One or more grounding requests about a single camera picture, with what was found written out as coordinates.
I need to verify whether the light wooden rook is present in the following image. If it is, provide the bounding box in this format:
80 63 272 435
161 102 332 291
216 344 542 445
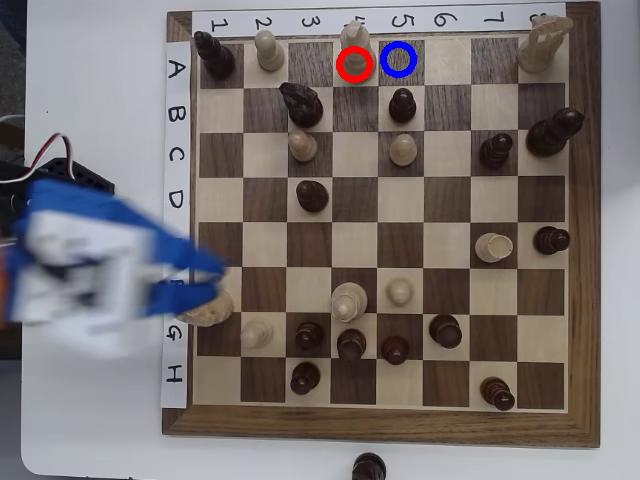
473 232 515 265

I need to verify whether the light wooden bishop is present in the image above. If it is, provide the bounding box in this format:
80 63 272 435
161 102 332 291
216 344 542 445
338 18 376 84

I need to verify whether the light wooden knight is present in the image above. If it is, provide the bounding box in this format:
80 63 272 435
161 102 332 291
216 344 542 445
177 289 235 328

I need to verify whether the wooden chessboard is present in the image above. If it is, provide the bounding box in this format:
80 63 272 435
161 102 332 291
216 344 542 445
160 1 603 450

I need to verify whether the black pawn at G6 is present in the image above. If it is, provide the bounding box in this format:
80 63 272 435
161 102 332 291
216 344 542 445
428 313 464 350

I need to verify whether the dark wooden bishop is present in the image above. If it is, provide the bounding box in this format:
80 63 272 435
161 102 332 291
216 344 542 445
479 376 516 413
193 30 236 81

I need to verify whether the black pawn at G4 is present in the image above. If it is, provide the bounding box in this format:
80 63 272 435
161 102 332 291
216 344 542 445
336 327 368 362

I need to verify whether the light wooden pawn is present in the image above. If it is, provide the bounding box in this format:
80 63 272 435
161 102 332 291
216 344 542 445
388 132 419 168
239 318 275 351
287 129 319 164
253 29 286 73
384 277 416 308

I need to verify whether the dark wooden chess piece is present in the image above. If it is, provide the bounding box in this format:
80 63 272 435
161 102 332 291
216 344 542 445
351 452 387 480

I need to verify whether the dark wooden knight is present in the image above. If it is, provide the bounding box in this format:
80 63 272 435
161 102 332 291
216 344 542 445
278 81 325 129

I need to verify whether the white paper strip with letters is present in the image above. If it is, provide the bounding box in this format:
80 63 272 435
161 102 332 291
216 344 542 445
160 40 194 409

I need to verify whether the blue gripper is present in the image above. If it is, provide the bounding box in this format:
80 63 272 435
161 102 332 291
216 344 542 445
4 179 227 321

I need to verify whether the white knight top right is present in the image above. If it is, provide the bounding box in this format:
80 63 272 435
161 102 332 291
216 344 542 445
516 13 575 75

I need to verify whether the white paper strip with numbers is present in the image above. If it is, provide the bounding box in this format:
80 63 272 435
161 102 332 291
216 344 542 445
191 2 568 37

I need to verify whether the dark wooden pawn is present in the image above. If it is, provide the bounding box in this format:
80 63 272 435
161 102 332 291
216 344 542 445
289 360 322 396
388 87 419 125
478 132 515 170
532 225 571 256
380 335 411 366
293 320 325 351
295 179 330 214

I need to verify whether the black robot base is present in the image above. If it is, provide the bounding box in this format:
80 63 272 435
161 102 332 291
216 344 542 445
37 157 117 201

